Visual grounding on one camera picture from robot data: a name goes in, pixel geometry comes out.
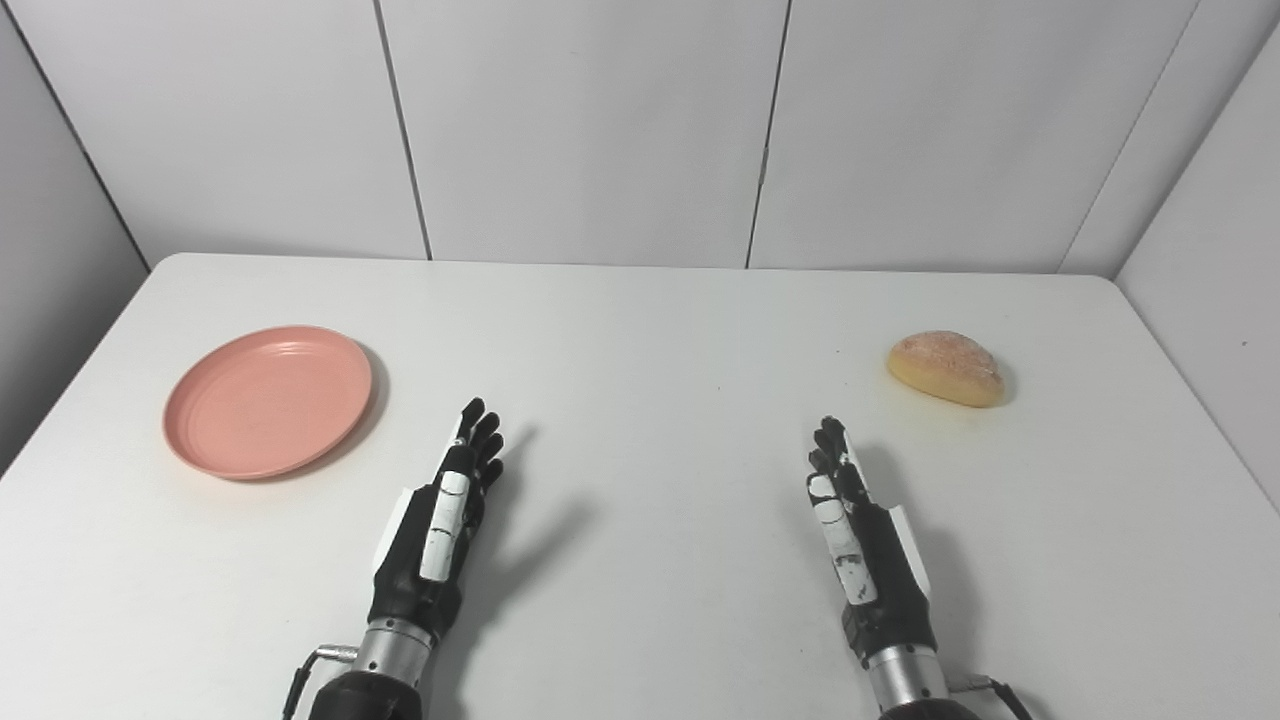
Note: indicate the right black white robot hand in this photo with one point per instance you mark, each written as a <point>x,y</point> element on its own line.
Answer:
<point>890,590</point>

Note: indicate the pink round plate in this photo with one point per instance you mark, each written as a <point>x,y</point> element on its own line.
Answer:
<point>268,402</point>

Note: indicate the golden bread roll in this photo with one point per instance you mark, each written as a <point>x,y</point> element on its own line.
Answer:
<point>945,368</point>

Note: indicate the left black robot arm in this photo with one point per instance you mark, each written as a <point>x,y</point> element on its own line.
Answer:
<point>385,665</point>

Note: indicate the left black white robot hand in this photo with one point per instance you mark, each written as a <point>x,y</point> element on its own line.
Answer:
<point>420,590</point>

